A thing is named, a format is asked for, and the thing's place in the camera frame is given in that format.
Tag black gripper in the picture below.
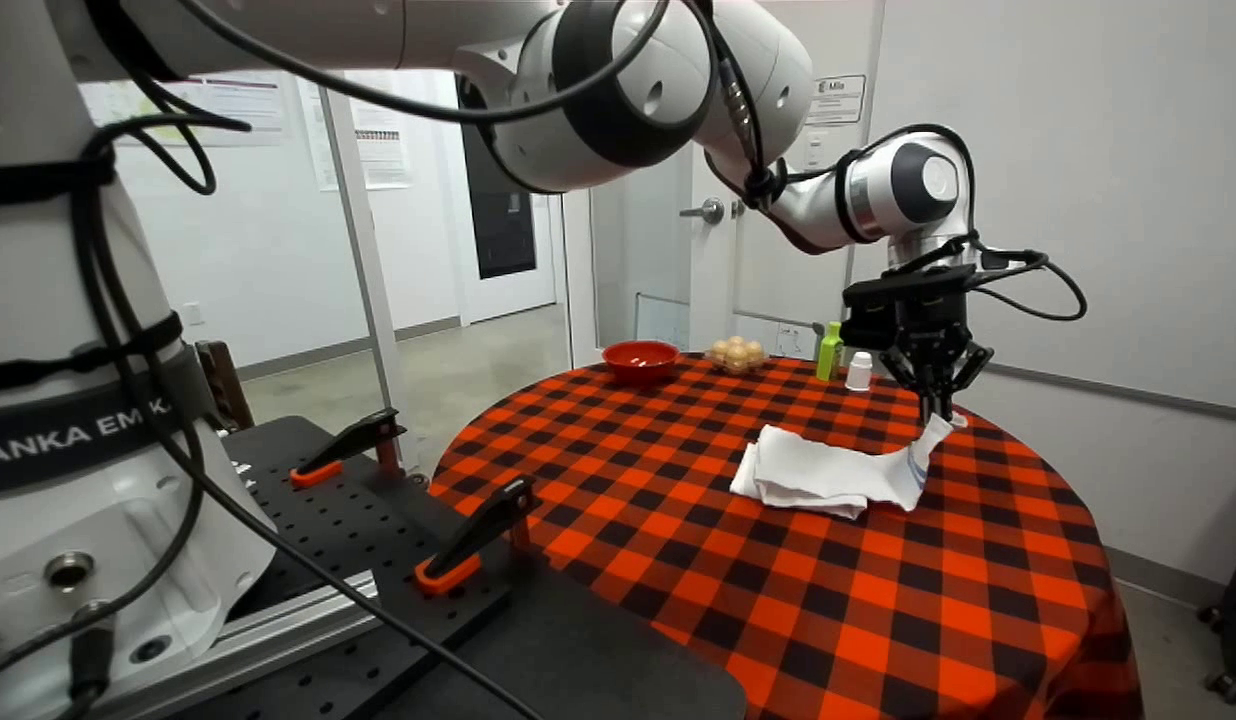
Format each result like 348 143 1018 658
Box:
876 297 1001 428

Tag white cloth with blue stripes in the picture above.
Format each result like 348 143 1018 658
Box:
725 413 962 525

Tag green bottle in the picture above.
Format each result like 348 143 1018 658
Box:
812 315 850 386

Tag red black checkered tablecloth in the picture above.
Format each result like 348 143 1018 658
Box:
429 353 1148 720

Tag red bowl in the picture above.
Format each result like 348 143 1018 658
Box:
599 338 684 390

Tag black door panel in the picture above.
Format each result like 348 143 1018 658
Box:
452 76 540 282

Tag black clamp with orange tips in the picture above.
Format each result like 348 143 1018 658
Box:
286 405 414 494
407 472 540 599

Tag black perforated mounting board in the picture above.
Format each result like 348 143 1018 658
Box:
173 413 752 720

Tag brown wooden object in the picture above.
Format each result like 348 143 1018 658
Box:
193 337 256 430

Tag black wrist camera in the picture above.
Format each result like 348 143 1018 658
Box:
842 261 983 325

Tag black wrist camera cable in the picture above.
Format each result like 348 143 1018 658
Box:
741 114 1093 326

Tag silver door handle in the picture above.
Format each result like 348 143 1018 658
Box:
675 196 733 226

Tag white wall sign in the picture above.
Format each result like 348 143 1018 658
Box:
812 67 872 131

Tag white metal post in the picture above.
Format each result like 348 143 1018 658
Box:
315 85 407 418

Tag narrow white wall poster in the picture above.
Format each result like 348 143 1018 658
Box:
344 95 420 193

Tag wide white wall poster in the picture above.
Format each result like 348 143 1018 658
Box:
75 76 305 150

